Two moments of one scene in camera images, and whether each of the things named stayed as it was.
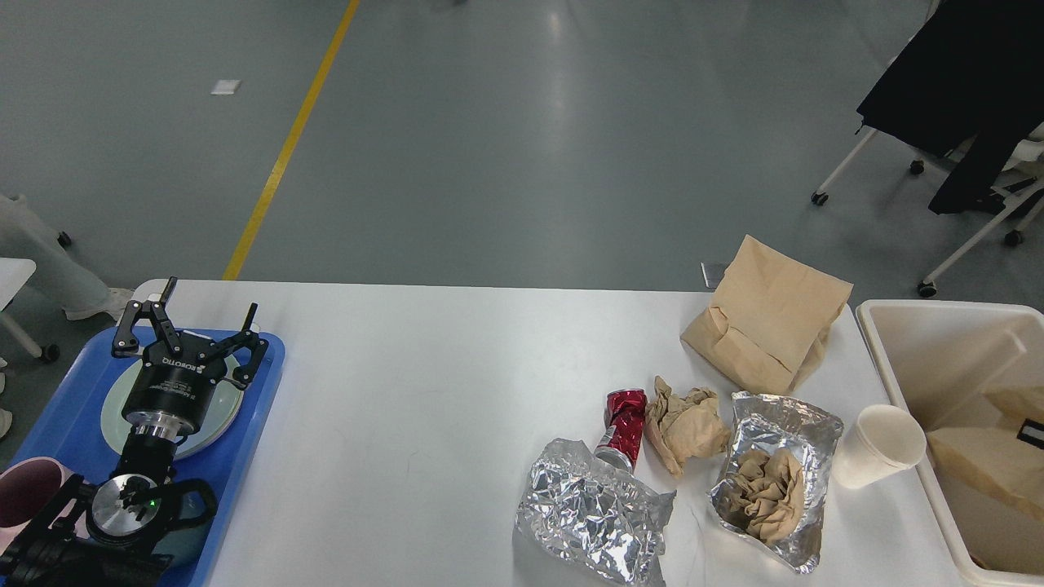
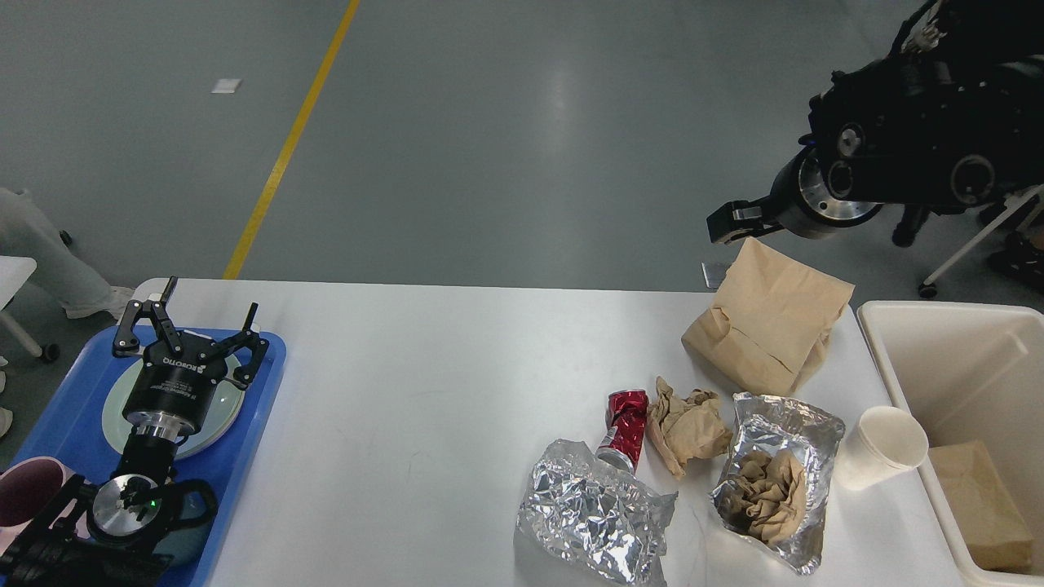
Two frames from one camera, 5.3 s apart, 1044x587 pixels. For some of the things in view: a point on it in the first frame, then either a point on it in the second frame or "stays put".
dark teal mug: (195, 503) stays put
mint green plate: (227, 400) stays put
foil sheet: (590, 518) stays put
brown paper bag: (995, 453) -> (993, 532)
